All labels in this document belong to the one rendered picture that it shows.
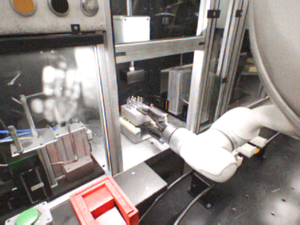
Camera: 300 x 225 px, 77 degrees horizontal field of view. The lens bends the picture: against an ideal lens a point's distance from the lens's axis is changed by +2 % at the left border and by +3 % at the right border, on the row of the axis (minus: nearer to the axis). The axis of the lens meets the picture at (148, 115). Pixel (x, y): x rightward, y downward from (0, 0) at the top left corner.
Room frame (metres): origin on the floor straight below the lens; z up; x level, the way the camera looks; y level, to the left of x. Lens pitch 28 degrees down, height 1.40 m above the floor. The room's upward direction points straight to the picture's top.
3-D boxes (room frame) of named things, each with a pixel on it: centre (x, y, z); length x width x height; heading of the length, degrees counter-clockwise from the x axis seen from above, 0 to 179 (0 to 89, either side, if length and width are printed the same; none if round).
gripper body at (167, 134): (0.59, -0.07, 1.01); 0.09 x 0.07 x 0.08; 38
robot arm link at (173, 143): (0.54, -0.12, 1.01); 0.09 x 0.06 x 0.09; 128
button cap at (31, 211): (0.24, 0.25, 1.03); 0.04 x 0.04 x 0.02
